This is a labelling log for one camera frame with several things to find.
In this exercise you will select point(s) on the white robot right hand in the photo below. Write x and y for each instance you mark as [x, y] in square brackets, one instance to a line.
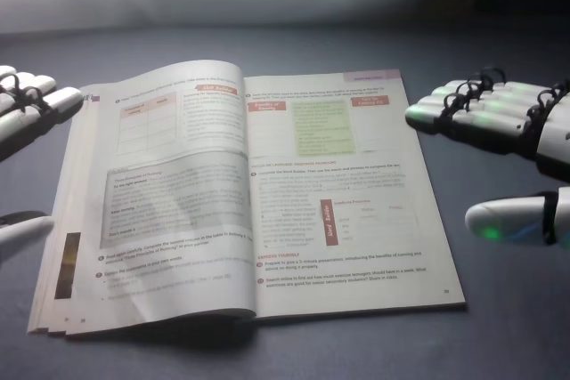
[494, 104]

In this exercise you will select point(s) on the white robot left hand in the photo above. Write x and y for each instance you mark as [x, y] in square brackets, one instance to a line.
[26, 108]

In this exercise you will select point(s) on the textbook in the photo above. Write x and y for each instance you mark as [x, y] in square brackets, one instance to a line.
[214, 202]

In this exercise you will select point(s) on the grey table cloth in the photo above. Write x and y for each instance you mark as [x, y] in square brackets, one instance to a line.
[490, 309]

